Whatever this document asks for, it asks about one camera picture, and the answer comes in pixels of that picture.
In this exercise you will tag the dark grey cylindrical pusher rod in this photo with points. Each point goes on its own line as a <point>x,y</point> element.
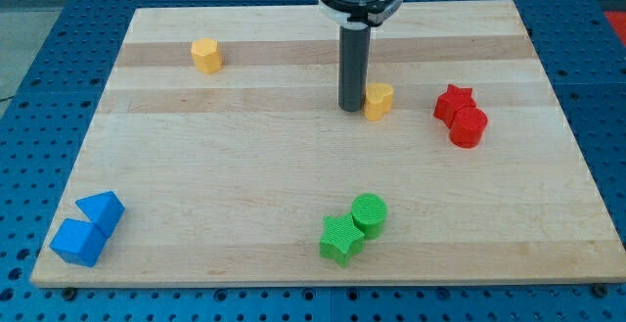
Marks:
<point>352,67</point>

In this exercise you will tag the yellow heart block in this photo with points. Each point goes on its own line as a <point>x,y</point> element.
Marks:
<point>378,100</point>

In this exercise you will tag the red star block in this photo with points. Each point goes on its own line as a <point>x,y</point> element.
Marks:
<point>451,101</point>

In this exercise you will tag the green star block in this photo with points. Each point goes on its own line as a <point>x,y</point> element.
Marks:
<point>341,239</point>

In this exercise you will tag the red cylinder block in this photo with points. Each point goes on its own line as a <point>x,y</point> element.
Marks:
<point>468,127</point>

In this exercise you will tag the yellow hexagon block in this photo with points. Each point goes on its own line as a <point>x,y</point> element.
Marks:
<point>207,55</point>

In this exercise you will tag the light wooden board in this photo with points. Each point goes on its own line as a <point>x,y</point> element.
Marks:
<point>226,177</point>

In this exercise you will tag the green cylinder block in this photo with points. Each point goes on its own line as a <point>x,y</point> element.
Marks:
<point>369,212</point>

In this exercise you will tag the blue perforated table plate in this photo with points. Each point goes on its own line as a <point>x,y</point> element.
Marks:
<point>48,117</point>

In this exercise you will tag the blue triangle block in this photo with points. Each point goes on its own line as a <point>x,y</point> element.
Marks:
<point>104,210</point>

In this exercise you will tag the blue cube block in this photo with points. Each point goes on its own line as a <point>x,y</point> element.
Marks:
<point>78,242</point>

